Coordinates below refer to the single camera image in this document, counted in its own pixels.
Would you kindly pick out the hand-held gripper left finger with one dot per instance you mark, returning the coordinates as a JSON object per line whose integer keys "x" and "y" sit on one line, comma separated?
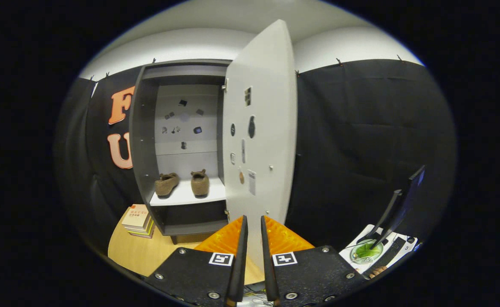
{"x": 194, "y": 273}

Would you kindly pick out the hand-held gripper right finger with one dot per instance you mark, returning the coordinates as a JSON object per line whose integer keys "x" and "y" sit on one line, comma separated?
{"x": 313, "y": 273}

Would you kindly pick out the brown fuzzy shoe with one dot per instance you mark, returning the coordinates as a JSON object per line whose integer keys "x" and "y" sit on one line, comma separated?
{"x": 200, "y": 183}
{"x": 166, "y": 184}

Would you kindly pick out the dark grey shoe cabinet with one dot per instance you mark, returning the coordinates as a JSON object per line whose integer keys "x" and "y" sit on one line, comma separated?
{"x": 143, "y": 149}

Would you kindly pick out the white desk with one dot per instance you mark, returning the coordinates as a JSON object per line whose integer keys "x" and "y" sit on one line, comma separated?
{"x": 350, "y": 258}

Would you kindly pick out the green glass bowl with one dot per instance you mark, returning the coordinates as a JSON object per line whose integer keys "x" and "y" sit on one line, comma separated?
{"x": 365, "y": 252}

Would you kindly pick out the black keyboard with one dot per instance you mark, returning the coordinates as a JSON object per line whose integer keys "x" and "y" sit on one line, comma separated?
{"x": 390, "y": 256}

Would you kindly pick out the white orange book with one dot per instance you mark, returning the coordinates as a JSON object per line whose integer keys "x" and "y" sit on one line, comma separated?
{"x": 135, "y": 215}

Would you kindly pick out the black monitor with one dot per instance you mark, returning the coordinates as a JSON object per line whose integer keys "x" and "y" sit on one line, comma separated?
{"x": 411, "y": 196}

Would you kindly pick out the black backdrop cloth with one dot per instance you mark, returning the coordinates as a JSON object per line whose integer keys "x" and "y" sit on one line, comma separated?
{"x": 360, "y": 149}

